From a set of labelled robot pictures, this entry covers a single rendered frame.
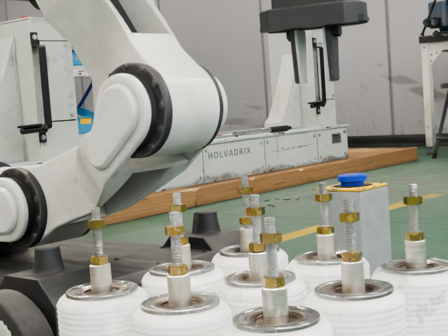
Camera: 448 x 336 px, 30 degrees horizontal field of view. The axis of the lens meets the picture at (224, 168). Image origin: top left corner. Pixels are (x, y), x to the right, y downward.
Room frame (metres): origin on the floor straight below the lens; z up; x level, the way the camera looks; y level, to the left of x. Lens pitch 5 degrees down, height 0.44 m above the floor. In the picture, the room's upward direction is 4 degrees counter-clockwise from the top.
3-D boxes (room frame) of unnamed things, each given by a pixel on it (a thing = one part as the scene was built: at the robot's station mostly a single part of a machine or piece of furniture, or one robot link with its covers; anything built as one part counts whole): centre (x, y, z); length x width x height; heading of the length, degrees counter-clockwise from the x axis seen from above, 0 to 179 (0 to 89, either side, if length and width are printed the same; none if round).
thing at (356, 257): (0.79, -0.12, 0.29); 0.02 x 0.02 x 0.01; 64
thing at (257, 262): (0.87, -0.03, 0.26); 0.02 x 0.02 x 0.03
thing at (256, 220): (0.87, -0.03, 0.30); 0.01 x 0.01 x 0.08
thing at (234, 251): (1.04, -0.02, 0.25); 0.08 x 0.08 x 0.01
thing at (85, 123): (6.78, 1.25, 0.36); 0.50 x 0.38 x 0.21; 50
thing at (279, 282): (0.70, -0.04, 0.29); 0.02 x 0.02 x 0.01; 41
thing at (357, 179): (1.13, -0.17, 0.32); 0.04 x 0.04 x 0.02
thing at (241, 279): (0.87, -0.03, 0.25); 0.08 x 0.08 x 0.01
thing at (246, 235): (1.04, -0.02, 0.26); 0.02 x 0.02 x 0.03
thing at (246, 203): (1.04, -0.02, 0.31); 0.01 x 0.01 x 0.08
